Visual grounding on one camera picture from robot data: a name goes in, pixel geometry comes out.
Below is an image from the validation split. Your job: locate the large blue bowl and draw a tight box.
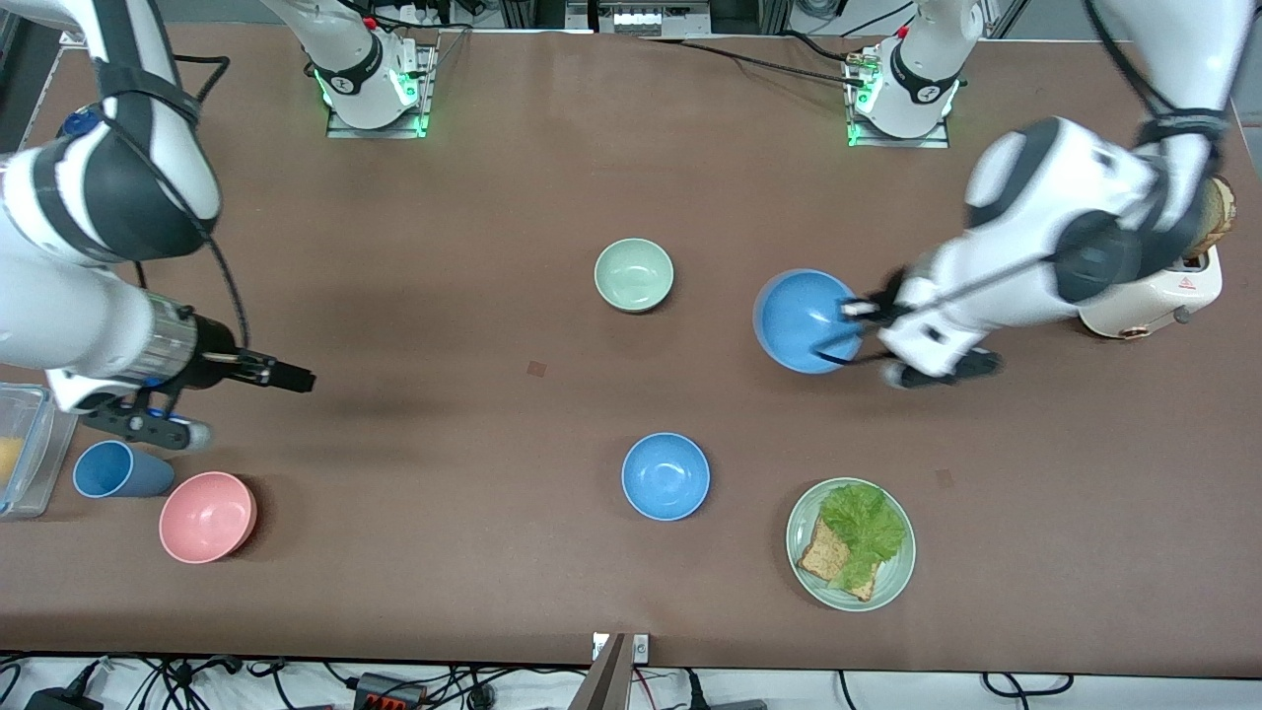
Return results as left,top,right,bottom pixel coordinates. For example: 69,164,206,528
753,268,869,376

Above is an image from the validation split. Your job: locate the light green bowl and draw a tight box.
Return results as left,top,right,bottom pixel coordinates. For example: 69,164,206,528
594,238,675,315

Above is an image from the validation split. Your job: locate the pink bowl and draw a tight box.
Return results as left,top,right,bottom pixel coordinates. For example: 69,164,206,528
159,471,259,565

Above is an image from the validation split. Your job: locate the small blue bowl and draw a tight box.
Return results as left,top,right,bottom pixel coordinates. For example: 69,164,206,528
621,432,711,523

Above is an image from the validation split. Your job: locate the blue cup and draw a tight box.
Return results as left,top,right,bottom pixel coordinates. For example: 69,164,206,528
72,440,176,500

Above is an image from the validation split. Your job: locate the green lettuce leaf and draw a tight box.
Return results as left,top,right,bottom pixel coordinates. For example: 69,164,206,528
818,482,908,593

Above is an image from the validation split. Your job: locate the brown bread slice on plate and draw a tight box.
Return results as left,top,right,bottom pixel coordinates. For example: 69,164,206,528
797,518,878,603

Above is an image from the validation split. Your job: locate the clear plastic container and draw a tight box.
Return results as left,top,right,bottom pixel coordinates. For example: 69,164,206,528
0,384,80,521

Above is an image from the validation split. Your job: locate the light green plate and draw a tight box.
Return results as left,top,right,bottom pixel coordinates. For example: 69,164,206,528
785,477,917,613

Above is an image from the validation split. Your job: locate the white toaster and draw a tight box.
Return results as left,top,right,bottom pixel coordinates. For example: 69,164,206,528
1078,247,1225,341

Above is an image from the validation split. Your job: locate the toasted bread slice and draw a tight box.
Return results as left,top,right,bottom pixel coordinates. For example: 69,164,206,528
1188,176,1238,259

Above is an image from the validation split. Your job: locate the black red power strip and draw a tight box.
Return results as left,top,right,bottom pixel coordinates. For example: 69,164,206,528
350,673,430,710

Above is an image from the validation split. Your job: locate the black power adapter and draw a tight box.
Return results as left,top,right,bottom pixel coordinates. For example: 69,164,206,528
25,685,105,710

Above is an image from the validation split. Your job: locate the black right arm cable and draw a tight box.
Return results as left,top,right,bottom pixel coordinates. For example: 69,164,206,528
94,54,252,356

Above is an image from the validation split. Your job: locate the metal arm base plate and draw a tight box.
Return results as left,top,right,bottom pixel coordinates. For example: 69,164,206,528
845,49,953,150
325,44,437,140

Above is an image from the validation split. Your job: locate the thin black cable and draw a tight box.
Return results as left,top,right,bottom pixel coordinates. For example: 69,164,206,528
639,35,869,90
779,30,874,66

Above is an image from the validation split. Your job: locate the white mount bracket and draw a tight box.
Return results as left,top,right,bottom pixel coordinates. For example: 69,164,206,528
592,633,652,664

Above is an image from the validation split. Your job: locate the black looped floor cable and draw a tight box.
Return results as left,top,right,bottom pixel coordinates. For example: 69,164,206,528
981,673,1076,699

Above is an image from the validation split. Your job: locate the dark camera mount bar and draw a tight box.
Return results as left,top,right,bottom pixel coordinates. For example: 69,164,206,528
570,633,632,710

